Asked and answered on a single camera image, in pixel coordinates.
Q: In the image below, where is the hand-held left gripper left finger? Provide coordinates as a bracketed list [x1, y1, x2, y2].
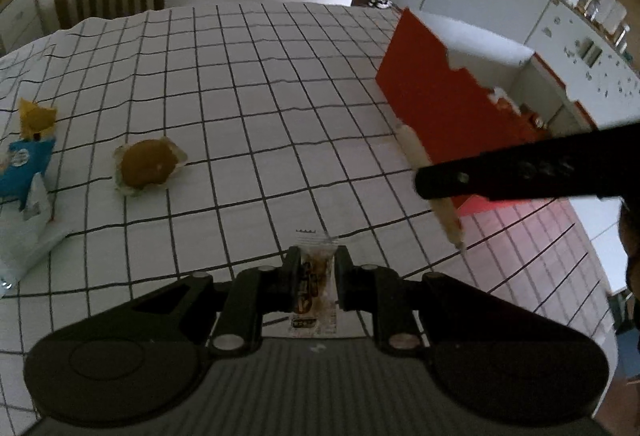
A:
[127, 246, 303, 359]

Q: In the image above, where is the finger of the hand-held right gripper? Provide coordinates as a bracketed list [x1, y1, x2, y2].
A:
[414, 122, 640, 203]

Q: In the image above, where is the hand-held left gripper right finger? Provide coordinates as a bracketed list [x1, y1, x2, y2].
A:
[336, 246, 507, 359]

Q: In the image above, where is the small brown snack packet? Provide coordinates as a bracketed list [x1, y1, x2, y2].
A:
[287, 229, 342, 336]

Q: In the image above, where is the long beige snack packet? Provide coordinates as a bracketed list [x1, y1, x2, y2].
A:
[396, 123, 467, 259]

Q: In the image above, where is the red cardboard box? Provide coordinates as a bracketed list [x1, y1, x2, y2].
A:
[375, 7, 599, 217]

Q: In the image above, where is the brown bun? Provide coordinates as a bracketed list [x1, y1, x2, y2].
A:
[113, 137, 189, 197]

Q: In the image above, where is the white plastic snack packet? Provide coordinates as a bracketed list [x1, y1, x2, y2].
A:
[0, 176, 68, 289]

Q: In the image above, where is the blue yellow snack packet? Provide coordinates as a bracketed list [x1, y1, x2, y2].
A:
[0, 97, 58, 213]

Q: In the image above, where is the person's right hand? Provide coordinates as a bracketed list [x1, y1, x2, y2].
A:
[618, 202, 640, 301]

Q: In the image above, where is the group of cabinet door stickers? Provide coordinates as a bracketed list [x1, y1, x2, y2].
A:
[542, 28, 640, 99]

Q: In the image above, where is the checked tablecloth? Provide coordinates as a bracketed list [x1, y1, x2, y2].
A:
[0, 2, 620, 436]

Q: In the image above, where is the group of glass jars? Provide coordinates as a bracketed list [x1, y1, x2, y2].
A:
[557, 0, 631, 51]

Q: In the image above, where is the white drawer side cabinet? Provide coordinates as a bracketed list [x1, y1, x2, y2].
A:
[0, 0, 46, 55]

